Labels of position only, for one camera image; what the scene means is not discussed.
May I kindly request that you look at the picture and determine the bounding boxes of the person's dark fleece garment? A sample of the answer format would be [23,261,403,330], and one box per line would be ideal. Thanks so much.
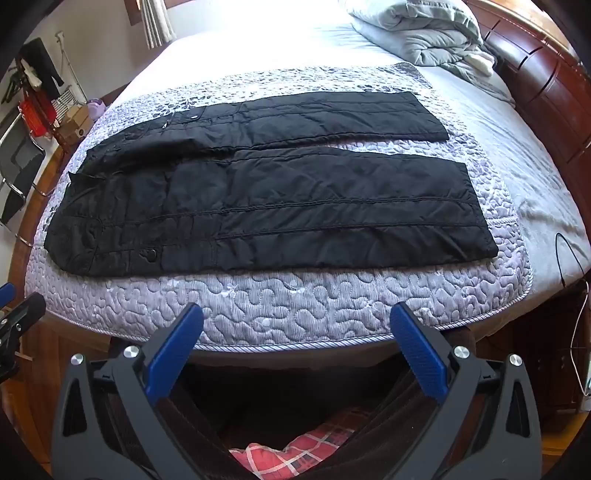
[161,364,437,480]

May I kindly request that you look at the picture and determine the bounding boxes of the white cloth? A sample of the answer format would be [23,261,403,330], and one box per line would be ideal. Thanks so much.
[462,48,497,75]

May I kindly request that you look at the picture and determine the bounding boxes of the red crate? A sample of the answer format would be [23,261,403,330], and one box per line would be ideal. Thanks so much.
[18,90,59,139]

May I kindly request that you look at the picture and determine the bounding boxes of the thin black cable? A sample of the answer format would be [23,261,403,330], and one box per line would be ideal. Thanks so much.
[554,232,583,290]

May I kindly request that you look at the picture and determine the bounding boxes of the beige curtain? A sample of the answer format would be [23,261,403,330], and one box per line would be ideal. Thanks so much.
[139,0,168,49]

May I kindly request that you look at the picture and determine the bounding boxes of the hanging black garment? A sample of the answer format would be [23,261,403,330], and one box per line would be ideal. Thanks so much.
[21,38,65,101]

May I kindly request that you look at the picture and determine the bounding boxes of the grey satin pillow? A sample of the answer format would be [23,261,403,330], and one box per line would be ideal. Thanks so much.
[339,0,483,47]

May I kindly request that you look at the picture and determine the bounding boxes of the light grey bed sheet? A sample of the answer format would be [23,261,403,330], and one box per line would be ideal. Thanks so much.
[99,0,591,287]

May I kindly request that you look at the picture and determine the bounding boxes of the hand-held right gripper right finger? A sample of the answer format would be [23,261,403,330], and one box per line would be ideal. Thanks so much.
[390,302,543,480]

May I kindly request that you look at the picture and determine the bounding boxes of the black chair with chrome frame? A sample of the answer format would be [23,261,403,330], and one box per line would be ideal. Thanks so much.
[0,111,47,232]

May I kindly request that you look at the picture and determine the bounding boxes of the cardboard box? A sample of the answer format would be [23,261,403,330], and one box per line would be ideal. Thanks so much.
[58,104,95,145]

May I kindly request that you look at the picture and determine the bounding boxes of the thin white cable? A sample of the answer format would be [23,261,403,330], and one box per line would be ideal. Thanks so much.
[569,281,591,395]

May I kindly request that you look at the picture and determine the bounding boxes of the folded grey duvet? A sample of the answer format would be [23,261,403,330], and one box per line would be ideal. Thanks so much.
[353,18,515,104]

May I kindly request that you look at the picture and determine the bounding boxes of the black jacket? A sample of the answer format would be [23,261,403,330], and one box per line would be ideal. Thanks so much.
[45,91,499,278]

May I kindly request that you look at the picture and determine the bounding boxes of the grey quilted bedspread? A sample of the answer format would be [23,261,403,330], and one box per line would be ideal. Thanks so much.
[23,62,534,354]

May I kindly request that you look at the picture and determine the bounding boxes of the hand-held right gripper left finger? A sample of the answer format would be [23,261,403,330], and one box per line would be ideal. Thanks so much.
[51,302,252,480]

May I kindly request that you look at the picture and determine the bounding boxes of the white wire rack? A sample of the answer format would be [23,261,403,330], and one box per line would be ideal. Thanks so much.
[50,88,87,126]

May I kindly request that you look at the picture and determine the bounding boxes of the wooden bed frame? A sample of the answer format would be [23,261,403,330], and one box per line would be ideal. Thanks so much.
[18,277,591,430]

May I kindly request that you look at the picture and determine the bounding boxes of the wooden headboard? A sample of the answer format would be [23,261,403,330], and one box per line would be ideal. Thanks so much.
[464,0,591,185]

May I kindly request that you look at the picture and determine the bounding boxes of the person's red plaid trousers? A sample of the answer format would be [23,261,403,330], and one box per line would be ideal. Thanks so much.
[229,422,356,480]

